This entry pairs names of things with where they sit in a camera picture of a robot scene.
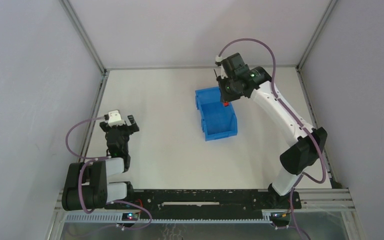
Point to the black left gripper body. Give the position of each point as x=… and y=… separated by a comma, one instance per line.
x=119, y=127

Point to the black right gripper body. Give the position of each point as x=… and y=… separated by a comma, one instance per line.
x=224, y=99

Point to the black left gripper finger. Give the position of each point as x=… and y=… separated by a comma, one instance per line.
x=103, y=125
x=133, y=127

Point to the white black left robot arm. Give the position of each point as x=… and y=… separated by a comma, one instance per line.
x=86, y=186

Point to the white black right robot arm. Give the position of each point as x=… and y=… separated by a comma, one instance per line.
x=305, y=143

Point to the blue plastic bin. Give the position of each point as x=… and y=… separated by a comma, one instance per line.
x=218, y=121

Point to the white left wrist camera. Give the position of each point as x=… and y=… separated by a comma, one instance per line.
x=114, y=118

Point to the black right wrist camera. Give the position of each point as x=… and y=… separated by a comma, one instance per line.
x=234, y=66

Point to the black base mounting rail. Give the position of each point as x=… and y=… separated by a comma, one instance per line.
x=212, y=204

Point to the aluminium frame profile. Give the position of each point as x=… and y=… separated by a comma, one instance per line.
x=312, y=201

